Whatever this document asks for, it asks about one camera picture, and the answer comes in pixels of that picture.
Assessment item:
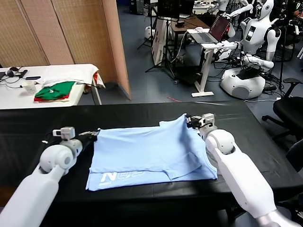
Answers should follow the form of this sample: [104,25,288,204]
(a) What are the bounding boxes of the white humanoid robot with base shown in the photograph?
[220,0,282,100]

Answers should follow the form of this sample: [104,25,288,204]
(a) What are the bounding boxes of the black table cover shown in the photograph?
[0,101,303,207]

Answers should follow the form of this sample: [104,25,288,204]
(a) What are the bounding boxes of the light blue t-shirt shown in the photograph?
[85,113,218,192]

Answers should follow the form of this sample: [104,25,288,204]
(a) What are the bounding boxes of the grey laptop with red screen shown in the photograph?
[194,16,232,44]

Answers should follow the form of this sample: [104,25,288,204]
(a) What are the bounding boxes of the black pole stand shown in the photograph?
[278,25,289,91]

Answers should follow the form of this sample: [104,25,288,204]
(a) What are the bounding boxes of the white paper cup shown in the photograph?
[22,80,37,96]

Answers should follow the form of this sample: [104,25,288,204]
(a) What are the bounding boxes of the black headphones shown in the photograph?
[6,66,22,77]

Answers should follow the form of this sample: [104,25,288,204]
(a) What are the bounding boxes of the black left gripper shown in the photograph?
[77,128,101,149]

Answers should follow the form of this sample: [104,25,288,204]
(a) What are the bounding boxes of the white standing desk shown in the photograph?
[187,29,230,98]

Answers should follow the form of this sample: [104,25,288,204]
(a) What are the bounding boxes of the green folded shirt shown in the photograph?
[35,80,77,100]

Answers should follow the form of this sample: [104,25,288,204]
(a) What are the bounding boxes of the red folded shirt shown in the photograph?
[34,93,71,103]

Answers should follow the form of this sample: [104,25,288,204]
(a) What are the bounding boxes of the white humanoid robot upper body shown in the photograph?
[208,0,254,18]

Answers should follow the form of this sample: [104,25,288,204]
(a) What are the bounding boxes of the blue-grey chair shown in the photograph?
[285,138,303,173]

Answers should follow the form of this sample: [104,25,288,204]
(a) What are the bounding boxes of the orange cloth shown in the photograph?
[83,72,100,95]

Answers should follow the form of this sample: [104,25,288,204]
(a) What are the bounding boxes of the white round device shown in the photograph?
[144,26,155,39]

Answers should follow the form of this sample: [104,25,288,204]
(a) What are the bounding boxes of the white side table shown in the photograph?
[0,63,103,110]

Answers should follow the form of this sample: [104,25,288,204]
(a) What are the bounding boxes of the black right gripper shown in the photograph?
[185,114,204,130]

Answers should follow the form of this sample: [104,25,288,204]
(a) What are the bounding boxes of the beige folded cloth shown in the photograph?
[54,82,77,103]

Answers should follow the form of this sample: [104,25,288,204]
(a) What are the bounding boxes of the black office chair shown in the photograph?
[261,78,303,142]

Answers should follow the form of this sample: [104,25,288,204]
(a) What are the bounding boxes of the white draped cloth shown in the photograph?
[37,64,107,89]

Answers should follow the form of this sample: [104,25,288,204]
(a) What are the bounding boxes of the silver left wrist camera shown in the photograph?
[52,126,76,141]

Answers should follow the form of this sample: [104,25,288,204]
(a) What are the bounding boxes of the black tripod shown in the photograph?
[145,18,178,82]

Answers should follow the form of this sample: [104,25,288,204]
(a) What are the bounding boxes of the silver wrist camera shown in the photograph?
[199,113,216,129]
[52,126,76,141]

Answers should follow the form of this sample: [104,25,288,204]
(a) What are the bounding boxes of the black open laptop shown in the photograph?
[179,3,196,19]

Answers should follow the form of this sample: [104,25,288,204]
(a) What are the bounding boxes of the brown wooden desk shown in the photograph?
[171,15,218,71]

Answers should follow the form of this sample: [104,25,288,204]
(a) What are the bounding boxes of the black wheeled base platform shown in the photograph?
[173,69,205,87]

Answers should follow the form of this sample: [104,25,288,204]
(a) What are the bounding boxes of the tan folding screen partition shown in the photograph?
[0,0,132,101]

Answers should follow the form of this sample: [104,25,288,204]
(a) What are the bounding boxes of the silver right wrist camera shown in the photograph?
[199,113,216,129]

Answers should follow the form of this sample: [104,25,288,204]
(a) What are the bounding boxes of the black monitor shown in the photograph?
[157,0,181,20]

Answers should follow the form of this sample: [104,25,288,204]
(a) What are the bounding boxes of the white calibration board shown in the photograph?
[151,18,168,67]

